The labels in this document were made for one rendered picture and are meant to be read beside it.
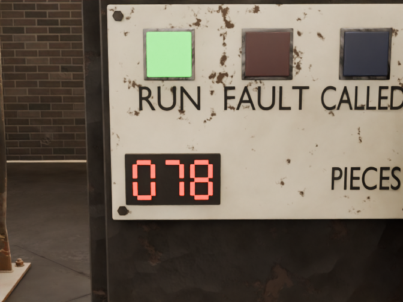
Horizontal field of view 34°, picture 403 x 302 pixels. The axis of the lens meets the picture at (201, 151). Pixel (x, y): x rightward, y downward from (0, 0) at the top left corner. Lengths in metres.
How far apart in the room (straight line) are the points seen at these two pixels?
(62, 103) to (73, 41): 0.62
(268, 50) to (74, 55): 6.11
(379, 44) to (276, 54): 0.08
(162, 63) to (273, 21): 0.10
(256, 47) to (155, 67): 0.08
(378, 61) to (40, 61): 6.21
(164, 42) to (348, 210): 0.21
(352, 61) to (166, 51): 0.15
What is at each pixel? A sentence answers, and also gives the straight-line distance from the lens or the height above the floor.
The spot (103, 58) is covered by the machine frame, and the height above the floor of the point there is 1.20.
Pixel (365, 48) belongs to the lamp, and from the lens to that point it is 0.55.
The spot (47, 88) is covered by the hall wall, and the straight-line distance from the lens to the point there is 6.69.
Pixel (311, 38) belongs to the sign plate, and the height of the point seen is 1.21.
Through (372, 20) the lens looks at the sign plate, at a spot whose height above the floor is 1.23.
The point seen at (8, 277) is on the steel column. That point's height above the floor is 0.03.
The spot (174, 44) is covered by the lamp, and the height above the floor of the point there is 1.21.
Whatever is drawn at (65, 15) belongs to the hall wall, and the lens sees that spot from 6.64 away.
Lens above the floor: 1.21
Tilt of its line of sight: 10 degrees down
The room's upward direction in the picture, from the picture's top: straight up
